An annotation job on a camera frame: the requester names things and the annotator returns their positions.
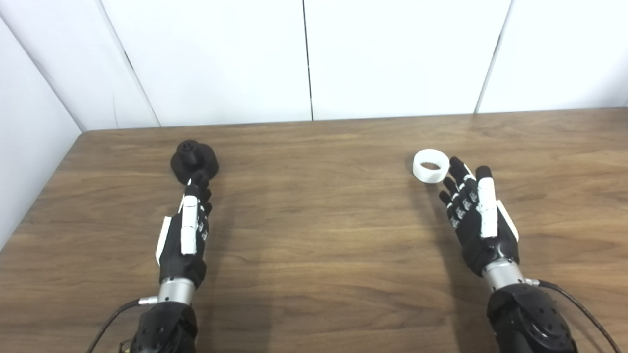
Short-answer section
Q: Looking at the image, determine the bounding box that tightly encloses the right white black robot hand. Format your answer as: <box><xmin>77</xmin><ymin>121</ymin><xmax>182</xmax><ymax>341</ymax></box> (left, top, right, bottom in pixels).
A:
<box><xmin>439</xmin><ymin>156</ymin><xmax>520</xmax><ymax>278</ymax></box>

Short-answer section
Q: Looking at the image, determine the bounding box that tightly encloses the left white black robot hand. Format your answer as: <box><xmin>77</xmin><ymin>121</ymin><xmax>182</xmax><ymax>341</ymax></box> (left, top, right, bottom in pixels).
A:
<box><xmin>156</xmin><ymin>170</ymin><xmax>213</xmax><ymax>290</ymax></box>

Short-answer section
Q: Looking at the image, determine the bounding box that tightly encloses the round black part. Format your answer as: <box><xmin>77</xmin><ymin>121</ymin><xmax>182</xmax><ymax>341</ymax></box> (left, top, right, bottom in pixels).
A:
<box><xmin>170</xmin><ymin>140</ymin><xmax>220</xmax><ymax>186</ymax></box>

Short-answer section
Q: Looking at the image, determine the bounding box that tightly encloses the white toothed ring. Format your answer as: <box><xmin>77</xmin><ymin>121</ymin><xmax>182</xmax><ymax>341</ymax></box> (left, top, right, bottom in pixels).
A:
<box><xmin>413</xmin><ymin>149</ymin><xmax>450</xmax><ymax>184</ymax></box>

